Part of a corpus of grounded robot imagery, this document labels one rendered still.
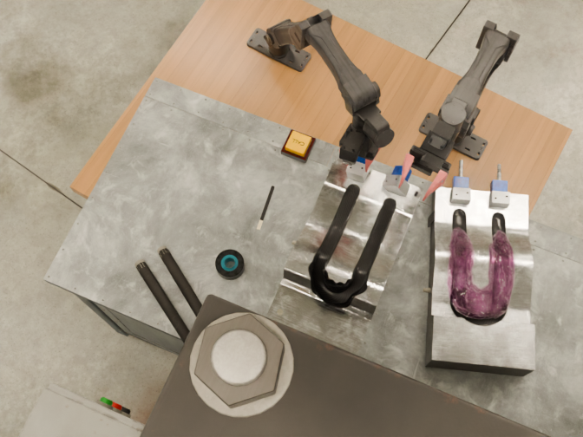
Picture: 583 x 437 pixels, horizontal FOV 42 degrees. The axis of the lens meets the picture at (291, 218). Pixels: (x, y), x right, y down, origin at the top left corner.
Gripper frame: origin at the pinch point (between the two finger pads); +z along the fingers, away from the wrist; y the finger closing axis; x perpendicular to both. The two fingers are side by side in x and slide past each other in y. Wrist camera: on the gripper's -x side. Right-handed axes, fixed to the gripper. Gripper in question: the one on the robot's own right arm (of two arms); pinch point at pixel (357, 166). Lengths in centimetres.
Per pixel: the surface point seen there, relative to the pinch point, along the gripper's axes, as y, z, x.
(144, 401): -59, 109, -40
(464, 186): 27.9, 7.1, 12.0
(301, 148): -19.4, 6.1, 5.9
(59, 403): -20, -21, -101
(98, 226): -64, 20, -35
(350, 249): 5.9, 12.5, -18.6
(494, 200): 37.0, 7.5, 10.8
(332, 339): 9.9, 25.4, -38.9
